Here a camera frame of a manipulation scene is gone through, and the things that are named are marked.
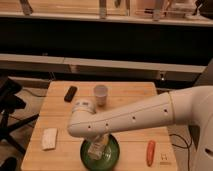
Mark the black office chair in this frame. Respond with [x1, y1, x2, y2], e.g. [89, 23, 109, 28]
[0, 76, 40, 171]

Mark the translucent plastic cup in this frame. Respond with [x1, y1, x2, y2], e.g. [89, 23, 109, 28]
[93, 85, 108, 106]

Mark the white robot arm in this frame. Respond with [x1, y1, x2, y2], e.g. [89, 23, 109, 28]
[68, 86, 213, 171]

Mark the black cable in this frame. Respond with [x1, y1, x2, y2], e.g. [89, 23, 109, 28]
[168, 133, 193, 171]

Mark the green ceramic bowl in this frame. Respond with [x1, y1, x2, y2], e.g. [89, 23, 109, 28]
[80, 134, 120, 171]

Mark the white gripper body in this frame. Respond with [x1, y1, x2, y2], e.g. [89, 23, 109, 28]
[88, 135, 109, 160]

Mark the wooden table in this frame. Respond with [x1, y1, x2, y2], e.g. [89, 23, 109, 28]
[21, 81, 178, 171]

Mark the orange carrot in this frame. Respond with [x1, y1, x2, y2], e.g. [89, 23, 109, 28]
[146, 140, 156, 166]

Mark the black rectangular remote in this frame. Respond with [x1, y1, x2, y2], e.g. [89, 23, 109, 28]
[64, 86, 77, 102]

